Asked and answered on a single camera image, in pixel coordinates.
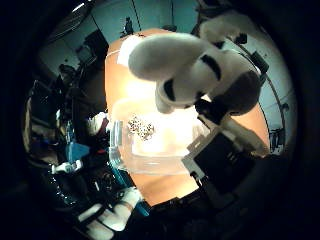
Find blue triangular object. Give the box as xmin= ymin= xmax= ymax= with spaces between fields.
xmin=65 ymin=141 xmax=91 ymax=165

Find blue metal rail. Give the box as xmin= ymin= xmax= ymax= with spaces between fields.
xmin=109 ymin=159 xmax=152 ymax=218

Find clear plastic container blue handles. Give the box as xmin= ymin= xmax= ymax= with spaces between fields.
xmin=107 ymin=96 xmax=216 ymax=177

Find black camera on tripod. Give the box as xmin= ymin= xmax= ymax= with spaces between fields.
xmin=120 ymin=16 xmax=136 ymax=38

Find spotted plush toy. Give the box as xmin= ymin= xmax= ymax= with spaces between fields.
xmin=127 ymin=114 xmax=156 ymax=142

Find black and white plush toy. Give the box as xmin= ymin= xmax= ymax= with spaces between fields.
xmin=127 ymin=12 xmax=263 ymax=117

